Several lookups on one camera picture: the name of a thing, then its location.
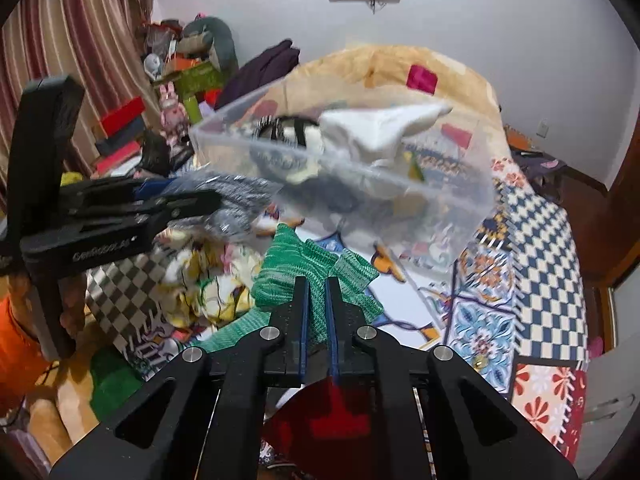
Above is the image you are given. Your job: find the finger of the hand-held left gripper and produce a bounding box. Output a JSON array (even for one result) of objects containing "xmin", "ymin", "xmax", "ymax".
[
  {"xmin": 60, "ymin": 177, "xmax": 171, "ymax": 207},
  {"xmin": 75, "ymin": 191, "xmax": 223, "ymax": 227}
]

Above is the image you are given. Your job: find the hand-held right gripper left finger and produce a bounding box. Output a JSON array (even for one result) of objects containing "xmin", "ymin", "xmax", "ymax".
[{"xmin": 50, "ymin": 276, "xmax": 308, "ymax": 480}]

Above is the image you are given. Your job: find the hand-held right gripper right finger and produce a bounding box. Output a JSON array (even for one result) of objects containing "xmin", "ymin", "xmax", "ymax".
[{"xmin": 325, "ymin": 276, "xmax": 581, "ymax": 480}]

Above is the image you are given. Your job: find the grey speckled sock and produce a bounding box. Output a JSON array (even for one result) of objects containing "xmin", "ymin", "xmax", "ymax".
[{"xmin": 165, "ymin": 172, "xmax": 285, "ymax": 242}]

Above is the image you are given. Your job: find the green knitted sock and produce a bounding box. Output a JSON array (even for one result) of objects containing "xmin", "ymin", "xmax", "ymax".
[{"xmin": 195, "ymin": 222, "xmax": 386, "ymax": 357}]

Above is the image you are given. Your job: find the clear plastic bin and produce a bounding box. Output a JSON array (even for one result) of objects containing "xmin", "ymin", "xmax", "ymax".
[{"xmin": 189, "ymin": 77, "xmax": 498, "ymax": 267}]

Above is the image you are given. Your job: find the person's left hand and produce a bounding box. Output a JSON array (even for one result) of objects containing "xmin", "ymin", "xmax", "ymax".
[{"xmin": 59, "ymin": 279, "xmax": 88, "ymax": 342}]

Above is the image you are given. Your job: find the red book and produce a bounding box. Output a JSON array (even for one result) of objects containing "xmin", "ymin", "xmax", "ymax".
[{"xmin": 95, "ymin": 140, "xmax": 144, "ymax": 177}]

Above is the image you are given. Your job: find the black bag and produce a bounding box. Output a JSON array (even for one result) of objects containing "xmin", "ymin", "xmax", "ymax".
[{"xmin": 141, "ymin": 130, "xmax": 196, "ymax": 179}]

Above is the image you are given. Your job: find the red box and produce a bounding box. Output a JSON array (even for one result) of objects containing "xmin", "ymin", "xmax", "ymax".
[{"xmin": 100, "ymin": 97, "xmax": 147, "ymax": 137}]

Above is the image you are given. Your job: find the yellow floral cloth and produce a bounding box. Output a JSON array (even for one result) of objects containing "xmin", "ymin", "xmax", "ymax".
[{"xmin": 150, "ymin": 230, "xmax": 266, "ymax": 332}]

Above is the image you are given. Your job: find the red cloth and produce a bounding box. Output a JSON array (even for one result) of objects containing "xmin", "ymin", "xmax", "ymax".
[{"xmin": 262, "ymin": 380, "xmax": 374, "ymax": 480}]

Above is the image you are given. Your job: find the pink bunny doll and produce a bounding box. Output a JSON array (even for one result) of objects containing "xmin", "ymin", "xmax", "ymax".
[{"xmin": 159, "ymin": 80, "xmax": 194, "ymax": 147}]

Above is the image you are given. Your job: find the black and white checkered cloth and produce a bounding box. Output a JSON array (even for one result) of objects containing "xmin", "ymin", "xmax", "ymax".
[{"xmin": 85, "ymin": 252, "xmax": 177, "ymax": 382}]

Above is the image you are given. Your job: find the black and white striped sock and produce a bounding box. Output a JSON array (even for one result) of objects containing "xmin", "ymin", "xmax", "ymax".
[{"xmin": 252, "ymin": 115, "xmax": 326, "ymax": 157}]

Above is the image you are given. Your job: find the green box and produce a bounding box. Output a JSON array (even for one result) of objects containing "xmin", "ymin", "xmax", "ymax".
[{"xmin": 155, "ymin": 62, "xmax": 224, "ymax": 99}]

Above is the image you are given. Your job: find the striped brown curtain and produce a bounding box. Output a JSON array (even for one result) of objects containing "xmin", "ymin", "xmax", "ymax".
[{"xmin": 0, "ymin": 0, "xmax": 157, "ymax": 221}]

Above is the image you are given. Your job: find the dark purple garment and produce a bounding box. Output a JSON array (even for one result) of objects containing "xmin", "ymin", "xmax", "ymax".
[{"xmin": 215, "ymin": 39, "xmax": 301, "ymax": 109}]

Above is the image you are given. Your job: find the grey plush toy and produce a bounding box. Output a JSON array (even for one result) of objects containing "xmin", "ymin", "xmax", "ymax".
[{"xmin": 182, "ymin": 16, "xmax": 240, "ymax": 74}]

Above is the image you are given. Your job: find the green floor mat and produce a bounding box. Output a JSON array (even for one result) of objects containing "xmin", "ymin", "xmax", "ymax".
[{"xmin": 90, "ymin": 347, "xmax": 147, "ymax": 424}]

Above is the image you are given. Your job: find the patchwork bedsheet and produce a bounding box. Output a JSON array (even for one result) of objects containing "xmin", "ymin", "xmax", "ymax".
[{"xmin": 125, "ymin": 150, "xmax": 592, "ymax": 442}]

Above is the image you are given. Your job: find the beige blanket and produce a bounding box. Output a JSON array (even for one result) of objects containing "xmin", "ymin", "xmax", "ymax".
[{"xmin": 260, "ymin": 42, "xmax": 504, "ymax": 161}]

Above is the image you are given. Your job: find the grey cabinet door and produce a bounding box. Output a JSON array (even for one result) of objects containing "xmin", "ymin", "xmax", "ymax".
[{"xmin": 582, "ymin": 337, "xmax": 640, "ymax": 462}]

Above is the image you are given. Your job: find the wooden door frame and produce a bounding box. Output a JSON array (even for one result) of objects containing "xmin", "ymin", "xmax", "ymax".
[{"xmin": 560, "ymin": 110, "xmax": 640, "ymax": 292}]

